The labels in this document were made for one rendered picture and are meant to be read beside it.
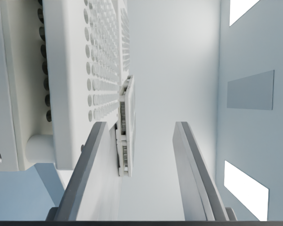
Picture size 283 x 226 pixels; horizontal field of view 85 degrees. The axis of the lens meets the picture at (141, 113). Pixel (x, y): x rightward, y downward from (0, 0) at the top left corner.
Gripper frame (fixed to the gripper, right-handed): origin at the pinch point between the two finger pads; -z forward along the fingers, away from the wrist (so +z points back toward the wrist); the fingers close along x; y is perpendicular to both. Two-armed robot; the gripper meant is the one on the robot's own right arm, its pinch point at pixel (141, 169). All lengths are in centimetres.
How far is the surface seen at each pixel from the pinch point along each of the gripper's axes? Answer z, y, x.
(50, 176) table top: -7.8, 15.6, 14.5
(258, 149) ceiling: -147, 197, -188
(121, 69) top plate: -37.3, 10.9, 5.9
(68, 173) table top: -9.4, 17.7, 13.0
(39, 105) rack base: -7.9, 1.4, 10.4
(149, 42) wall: -388, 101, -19
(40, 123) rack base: -6.9, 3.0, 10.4
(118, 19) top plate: -41.3, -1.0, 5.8
